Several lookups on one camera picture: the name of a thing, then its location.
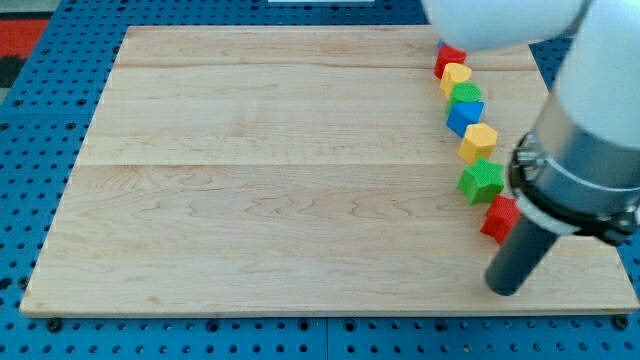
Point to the red block at top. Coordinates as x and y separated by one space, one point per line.
447 54

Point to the light wooden board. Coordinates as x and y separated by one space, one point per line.
283 172

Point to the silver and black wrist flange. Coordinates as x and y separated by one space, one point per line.
571 178

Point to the green star block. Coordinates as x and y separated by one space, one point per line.
482 181

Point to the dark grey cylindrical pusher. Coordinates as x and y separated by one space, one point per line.
525 247

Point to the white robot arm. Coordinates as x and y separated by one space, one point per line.
599 80

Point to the green round block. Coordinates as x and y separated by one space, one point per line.
465 92

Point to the red star block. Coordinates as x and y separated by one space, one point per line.
501 217

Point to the yellow heart block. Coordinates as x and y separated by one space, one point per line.
453 74

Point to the blue cube block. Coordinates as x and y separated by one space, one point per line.
463 114

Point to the yellow hexagon block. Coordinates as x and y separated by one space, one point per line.
478 141

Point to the red and black mat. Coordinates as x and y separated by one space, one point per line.
20 32

